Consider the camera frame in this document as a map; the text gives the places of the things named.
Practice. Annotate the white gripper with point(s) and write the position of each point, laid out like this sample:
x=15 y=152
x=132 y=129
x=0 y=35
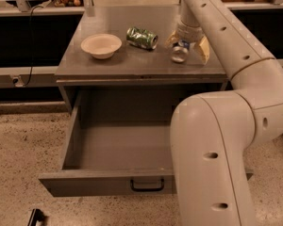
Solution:
x=190 y=34

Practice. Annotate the blue pepsi can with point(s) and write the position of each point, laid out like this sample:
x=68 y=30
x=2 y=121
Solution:
x=180 y=51

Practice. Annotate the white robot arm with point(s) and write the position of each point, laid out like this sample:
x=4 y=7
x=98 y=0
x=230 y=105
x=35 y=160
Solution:
x=210 y=131

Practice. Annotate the green soda can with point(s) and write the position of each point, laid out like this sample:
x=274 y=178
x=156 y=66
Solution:
x=141 y=38

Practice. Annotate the grey open top drawer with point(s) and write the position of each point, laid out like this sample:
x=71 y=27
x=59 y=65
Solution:
x=115 y=135

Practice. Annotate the grey metal cabinet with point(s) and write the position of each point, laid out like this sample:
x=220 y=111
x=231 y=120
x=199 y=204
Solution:
x=130 y=65

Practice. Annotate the white paper bowl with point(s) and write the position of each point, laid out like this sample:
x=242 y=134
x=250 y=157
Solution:
x=101 y=46

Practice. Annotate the black object on floor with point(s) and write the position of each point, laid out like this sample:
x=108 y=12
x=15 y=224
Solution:
x=36 y=216

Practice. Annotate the black drawer handle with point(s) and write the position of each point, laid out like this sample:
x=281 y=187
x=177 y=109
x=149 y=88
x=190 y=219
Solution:
x=147 y=186

